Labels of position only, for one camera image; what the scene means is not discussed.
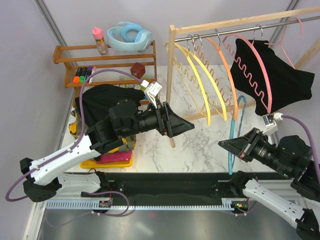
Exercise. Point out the pink water bottle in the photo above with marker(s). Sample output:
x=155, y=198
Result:
x=100, y=41

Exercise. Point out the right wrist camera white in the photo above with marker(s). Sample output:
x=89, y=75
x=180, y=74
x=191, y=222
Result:
x=270, y=121

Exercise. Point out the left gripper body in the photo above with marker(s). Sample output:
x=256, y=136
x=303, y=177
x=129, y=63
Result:
x=160, y=121

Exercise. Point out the orange highlighter marker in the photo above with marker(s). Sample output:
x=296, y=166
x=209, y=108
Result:
x=77, y=75

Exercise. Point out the wooden shelf rack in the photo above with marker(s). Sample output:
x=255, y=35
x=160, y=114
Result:
x=83, y=56

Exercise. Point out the green highlighter marker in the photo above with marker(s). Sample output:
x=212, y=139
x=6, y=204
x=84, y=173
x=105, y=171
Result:
x=83, y=74

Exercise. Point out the white cable duct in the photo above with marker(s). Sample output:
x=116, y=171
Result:
x=64, y=204

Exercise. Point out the brown cube box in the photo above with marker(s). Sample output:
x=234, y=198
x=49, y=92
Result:
x=138, y=70

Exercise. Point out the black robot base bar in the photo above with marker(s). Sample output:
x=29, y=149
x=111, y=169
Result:
x=166, y=189

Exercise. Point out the blue hanger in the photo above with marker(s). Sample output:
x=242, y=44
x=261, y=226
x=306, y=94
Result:
x=231, y=156

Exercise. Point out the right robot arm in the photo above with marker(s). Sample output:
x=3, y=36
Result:
x=291, y=158

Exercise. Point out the black trousers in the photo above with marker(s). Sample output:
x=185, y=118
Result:
x=288, y=85
x=97, y=101

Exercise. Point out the purple highlighter marker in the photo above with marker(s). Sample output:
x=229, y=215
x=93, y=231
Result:
x=88, y=72

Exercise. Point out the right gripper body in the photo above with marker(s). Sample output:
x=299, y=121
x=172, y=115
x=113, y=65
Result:
x=257, y=138

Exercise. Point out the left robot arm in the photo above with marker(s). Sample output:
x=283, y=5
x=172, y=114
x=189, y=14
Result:
x=49, y=177

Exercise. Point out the camouflage yellow trousers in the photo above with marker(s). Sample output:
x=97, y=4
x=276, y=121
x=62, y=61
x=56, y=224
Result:
x=75, y=127

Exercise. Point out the green card box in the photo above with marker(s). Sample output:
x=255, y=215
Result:
x=132, y=86

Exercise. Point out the pink trousers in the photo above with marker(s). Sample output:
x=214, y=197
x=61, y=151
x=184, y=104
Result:
x=114, y=157

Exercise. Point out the orange hanger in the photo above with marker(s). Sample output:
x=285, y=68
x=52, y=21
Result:
x=231, y=103

